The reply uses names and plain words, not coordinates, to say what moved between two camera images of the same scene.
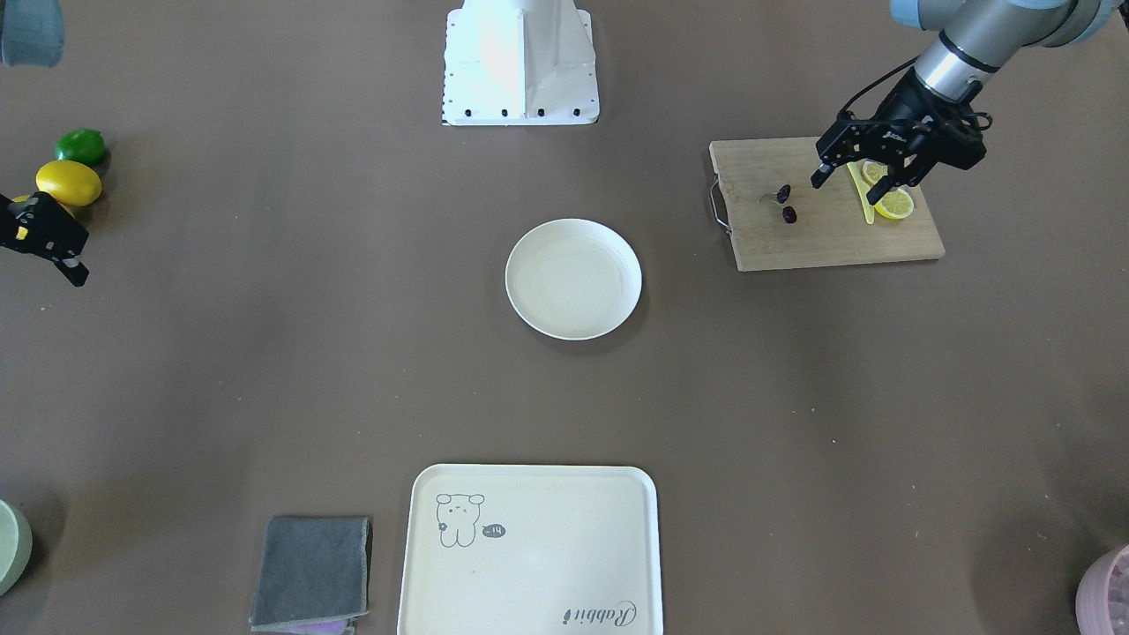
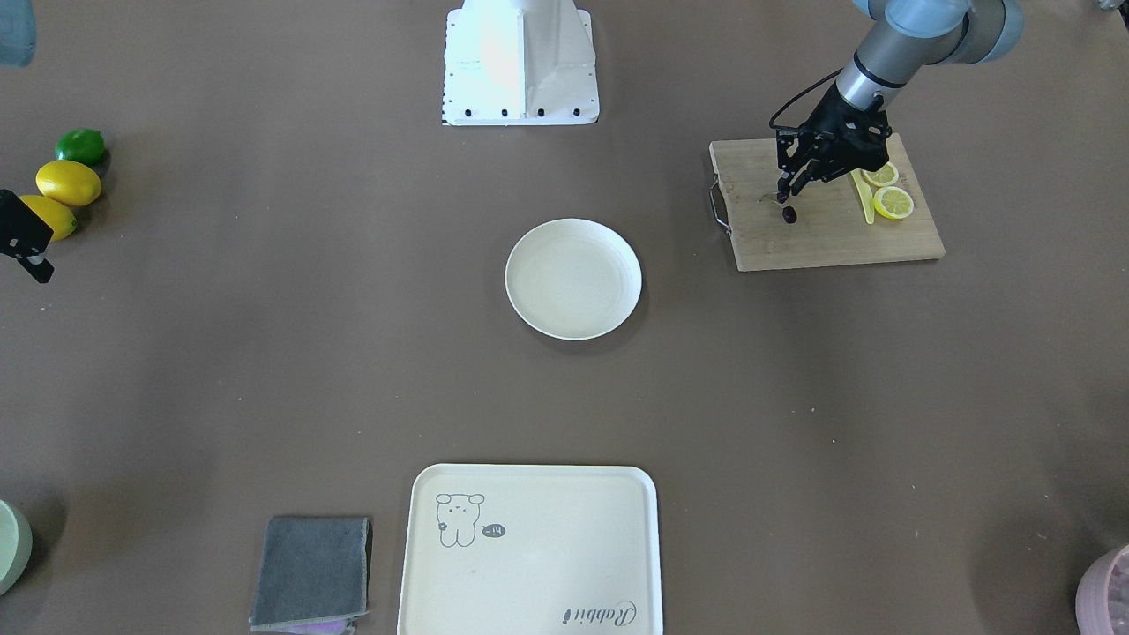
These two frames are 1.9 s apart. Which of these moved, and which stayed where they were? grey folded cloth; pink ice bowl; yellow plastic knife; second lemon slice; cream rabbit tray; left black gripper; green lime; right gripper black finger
Moved: left black gripper; right gripper black finger
Stayed: yellow plastic knife; cream rabbit tray; grey folded cloth; second lemon slice; pink ice bowl; green lime
